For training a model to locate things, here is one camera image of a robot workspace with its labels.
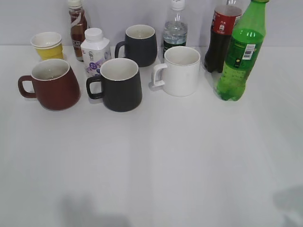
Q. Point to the clear water bottle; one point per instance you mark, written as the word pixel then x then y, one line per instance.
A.
pixel 175 27

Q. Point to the dark mug rear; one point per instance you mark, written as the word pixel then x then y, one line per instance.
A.
pixel 140 45

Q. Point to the white ceramic mug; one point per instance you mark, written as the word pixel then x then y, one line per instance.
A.
pixel 179 74

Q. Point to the yellow paper cup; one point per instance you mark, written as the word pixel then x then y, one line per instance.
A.
pixel 48 45

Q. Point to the red ceramic mug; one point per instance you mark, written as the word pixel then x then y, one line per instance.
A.
pixel 53 83

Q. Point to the cola bottle red label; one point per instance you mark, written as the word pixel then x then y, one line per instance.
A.
pixel 225 17

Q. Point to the brown coffee drink bottle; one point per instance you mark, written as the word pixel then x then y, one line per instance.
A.
pixel 78 26

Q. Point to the black mug front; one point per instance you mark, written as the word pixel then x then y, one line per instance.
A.
pixel 118 85

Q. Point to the green plastic soda bottle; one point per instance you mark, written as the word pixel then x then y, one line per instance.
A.
pixel 247 39

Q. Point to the white yogurt drink bottle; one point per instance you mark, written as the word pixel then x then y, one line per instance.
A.
pixel 95 51

